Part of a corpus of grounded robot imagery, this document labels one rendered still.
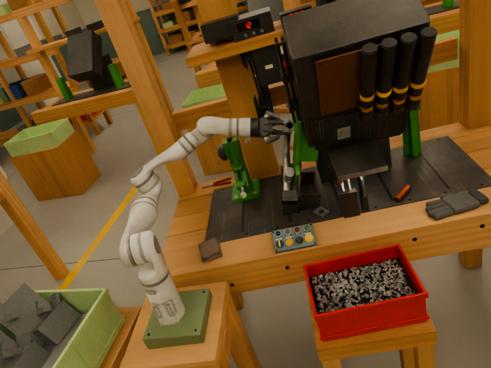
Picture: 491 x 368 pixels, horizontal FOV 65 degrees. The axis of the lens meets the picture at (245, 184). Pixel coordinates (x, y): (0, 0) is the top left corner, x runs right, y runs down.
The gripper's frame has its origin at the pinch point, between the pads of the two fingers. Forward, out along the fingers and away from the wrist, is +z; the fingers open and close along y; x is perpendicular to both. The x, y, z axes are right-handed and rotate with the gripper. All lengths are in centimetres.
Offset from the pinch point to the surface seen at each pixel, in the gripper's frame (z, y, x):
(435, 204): 50, -32, -10
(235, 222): -19.9, -35.0, 17.9
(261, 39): -10.3, 30.6, -12.2
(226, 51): -23.3, 27.3, -9.0
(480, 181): 70, -22, -5
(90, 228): -169, -17, 234
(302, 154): 5.2, -12.3, -4.9
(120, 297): -107, -75, 147
